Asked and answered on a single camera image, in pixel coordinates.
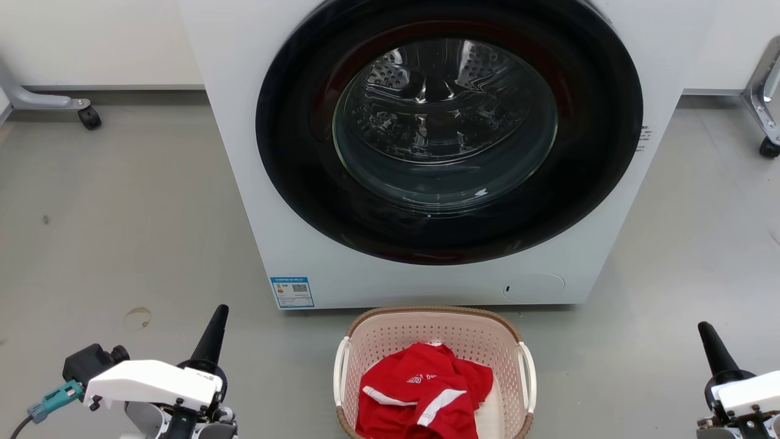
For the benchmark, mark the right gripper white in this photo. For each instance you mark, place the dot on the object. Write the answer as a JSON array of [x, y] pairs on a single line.
[[752, 393]]

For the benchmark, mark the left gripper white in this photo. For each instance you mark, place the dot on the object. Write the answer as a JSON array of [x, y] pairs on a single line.
[[152, 381]]

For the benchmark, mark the beige plastic laundry basket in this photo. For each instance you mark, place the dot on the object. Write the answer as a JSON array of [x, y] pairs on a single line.
[[390, 341]]

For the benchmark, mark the blue energy label sticker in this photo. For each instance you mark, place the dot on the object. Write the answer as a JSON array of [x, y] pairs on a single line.
[[292, 292]]

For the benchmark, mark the white washing machine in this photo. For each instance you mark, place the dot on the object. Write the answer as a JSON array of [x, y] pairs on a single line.
[[244, 152]]

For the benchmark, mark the black round washing machine door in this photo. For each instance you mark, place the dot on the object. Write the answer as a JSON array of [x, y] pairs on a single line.
[[292, 152]]

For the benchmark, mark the red and white garment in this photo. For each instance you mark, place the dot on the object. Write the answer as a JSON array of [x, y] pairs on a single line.
[[420, 396]]

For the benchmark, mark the grey table leg with caster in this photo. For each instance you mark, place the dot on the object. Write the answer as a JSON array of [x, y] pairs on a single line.
[[762, 91], [36, 99]]

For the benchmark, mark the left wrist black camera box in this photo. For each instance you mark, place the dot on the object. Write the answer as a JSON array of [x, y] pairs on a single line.
[[88, 361]]

